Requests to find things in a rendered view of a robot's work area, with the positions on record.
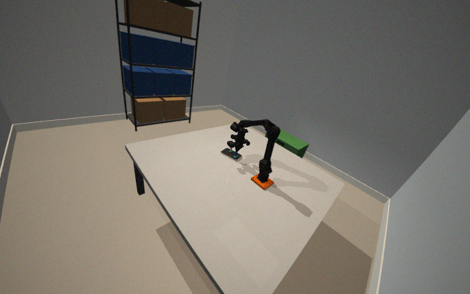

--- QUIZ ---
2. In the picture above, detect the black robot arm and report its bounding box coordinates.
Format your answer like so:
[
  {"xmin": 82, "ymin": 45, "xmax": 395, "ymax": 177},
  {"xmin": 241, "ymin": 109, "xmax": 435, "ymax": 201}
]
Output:
[{"xmin": 230, "ymin": 119, "xmax": 281, "ymax": 183}]

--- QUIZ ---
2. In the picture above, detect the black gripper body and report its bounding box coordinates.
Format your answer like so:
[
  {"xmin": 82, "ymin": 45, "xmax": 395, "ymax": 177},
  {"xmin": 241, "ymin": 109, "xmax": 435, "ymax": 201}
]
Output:
[{"xmin": 227, "ymin": 135, "xmax": 250, "ymax": 148}]

